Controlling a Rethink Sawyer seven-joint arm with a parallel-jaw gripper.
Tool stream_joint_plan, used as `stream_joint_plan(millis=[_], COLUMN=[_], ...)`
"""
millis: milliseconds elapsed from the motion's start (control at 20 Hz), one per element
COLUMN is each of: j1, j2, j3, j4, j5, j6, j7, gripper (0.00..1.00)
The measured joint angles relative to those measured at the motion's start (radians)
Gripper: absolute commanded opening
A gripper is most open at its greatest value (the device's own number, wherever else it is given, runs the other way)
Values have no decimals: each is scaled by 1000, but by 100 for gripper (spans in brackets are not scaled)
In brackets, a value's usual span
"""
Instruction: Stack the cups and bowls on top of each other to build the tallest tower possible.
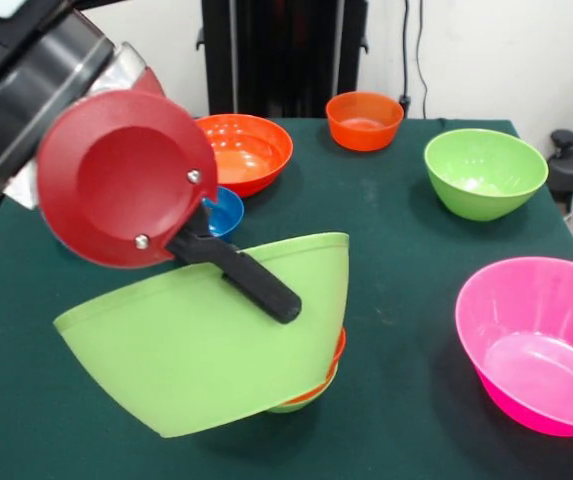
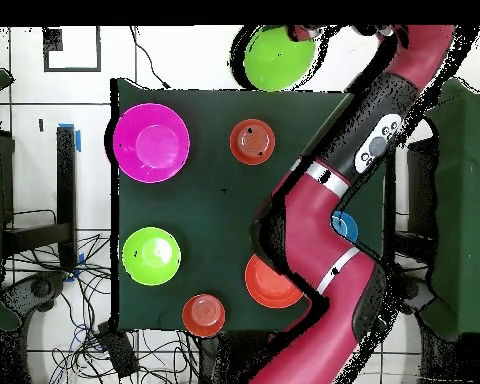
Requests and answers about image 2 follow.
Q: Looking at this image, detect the large green bowl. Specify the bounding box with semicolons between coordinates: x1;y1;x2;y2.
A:
121;226;182;287
243;26;318;92

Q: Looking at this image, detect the small translucent orange bowl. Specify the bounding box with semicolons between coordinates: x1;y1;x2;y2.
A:
181;293;227;338
228;118;277;166

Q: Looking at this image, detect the large orange bowl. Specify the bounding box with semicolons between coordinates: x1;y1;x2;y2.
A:
244;253;306;310

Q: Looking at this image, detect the large pink bowl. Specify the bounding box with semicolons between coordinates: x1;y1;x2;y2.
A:
111;102;191;184

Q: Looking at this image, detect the light blue translucent bowl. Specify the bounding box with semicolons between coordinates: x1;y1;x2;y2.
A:
330;210;360;244

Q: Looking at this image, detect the dark green table cloth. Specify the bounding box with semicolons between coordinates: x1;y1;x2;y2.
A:
110;77;397;335

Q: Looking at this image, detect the blue tape strip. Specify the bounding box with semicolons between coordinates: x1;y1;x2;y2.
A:
58;122;82;153

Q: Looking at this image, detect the black floor box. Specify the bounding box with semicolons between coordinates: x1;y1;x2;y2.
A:
95;319;141;380

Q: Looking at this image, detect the black office chair base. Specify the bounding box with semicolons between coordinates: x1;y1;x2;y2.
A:
1;271;69;321

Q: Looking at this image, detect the black floor cable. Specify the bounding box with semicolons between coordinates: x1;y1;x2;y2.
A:
128;26;173;90

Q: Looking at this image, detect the black floor frame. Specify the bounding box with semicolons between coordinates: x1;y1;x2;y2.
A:
42;26;102;73

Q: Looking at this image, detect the tangle of floor cables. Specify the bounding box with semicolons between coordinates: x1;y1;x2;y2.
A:
3;207;209;384

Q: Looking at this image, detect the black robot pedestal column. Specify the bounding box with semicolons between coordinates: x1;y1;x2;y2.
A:
203;331;273;384

